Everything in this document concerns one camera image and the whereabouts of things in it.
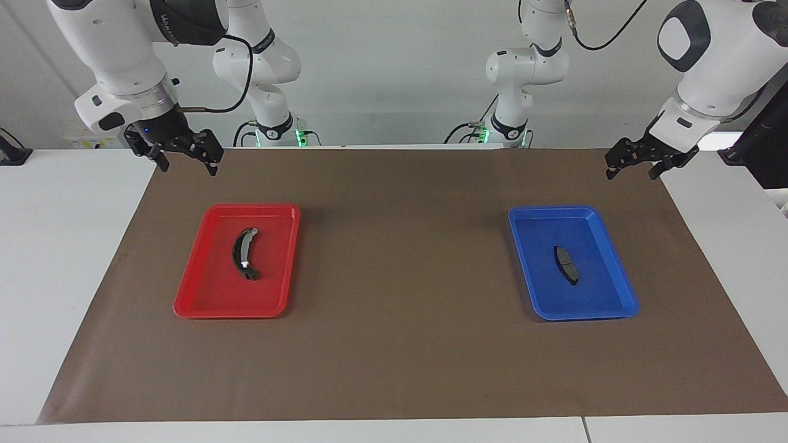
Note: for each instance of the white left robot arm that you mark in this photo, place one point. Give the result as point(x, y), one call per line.
point(714, 67)

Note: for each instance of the black monitor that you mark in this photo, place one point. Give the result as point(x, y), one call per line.
point(766, 147)

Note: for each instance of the long curved black brake pad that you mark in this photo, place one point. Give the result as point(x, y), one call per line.
point(237, 252)

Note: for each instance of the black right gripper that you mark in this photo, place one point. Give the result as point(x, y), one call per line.
point(166, 132)

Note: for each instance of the blue plastic tray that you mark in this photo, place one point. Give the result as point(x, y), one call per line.
point(554, 295)

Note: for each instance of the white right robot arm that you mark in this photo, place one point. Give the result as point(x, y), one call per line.
point(117, 43)

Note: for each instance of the red plastic tray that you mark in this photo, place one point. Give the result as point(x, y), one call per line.
point(209, 295)

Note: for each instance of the small grey brake pad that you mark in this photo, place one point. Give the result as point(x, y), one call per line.
point(566, 264)

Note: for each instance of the white wall socket box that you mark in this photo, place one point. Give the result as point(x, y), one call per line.
point(83, 143)

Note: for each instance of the brown table mat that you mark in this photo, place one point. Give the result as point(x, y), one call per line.
point(400, 357)

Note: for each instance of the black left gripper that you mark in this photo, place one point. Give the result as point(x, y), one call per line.
point(643, 151)

